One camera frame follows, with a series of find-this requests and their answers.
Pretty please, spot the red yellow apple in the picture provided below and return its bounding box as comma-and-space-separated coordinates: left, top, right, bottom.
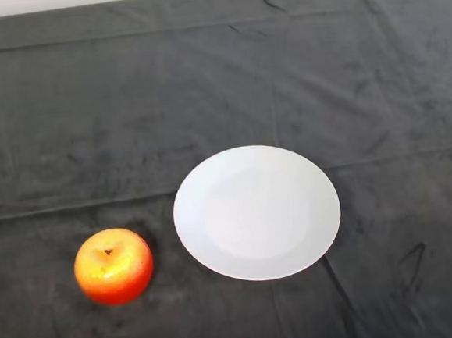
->
70, 225, 158, 309

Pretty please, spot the white round plate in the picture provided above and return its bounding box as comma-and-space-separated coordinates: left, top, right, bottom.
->
168, 137, 347, 289

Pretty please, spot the black cloth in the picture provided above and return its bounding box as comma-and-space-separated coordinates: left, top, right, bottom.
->
0, 0, 452, 338

